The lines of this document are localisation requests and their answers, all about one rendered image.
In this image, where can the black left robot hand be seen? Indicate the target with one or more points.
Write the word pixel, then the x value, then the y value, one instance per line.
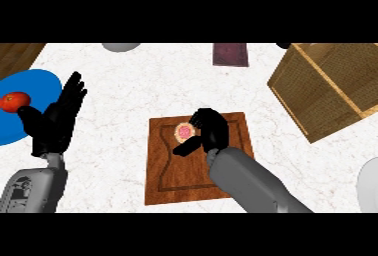
pixel 55 123

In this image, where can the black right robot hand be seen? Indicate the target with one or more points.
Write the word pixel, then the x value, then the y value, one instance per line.
pixel 213 128

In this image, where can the pink frosted cupcake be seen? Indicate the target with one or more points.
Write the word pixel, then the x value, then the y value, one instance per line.
pixel 183 133

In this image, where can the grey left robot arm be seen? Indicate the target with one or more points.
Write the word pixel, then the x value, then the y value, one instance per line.
pixel 33 188

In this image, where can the brown wooden cutting board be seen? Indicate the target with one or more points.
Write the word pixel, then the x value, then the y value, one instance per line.
pixel 194 160

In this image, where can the brown wicker basket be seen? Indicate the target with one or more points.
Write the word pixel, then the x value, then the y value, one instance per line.
pixel 326 90

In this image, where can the blue round plate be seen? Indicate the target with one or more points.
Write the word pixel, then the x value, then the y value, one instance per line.
pixel 24 106

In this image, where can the red tomato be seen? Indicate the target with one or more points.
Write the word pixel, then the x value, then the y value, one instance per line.
pixel 13 102

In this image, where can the brown wooden cabinet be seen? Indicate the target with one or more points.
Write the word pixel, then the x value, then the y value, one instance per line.
pixel 16 56

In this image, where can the dark purple rectangular box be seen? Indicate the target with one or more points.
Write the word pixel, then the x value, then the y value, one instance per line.
pixel 230 54

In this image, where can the grey rounded object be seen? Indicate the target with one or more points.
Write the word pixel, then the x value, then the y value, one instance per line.
pixel 120 46

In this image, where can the small black object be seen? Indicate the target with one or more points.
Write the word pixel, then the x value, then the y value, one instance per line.
pixel 284 45

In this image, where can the pale grey rounded appliance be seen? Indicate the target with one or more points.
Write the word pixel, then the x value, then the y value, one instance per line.
pixel 369 186

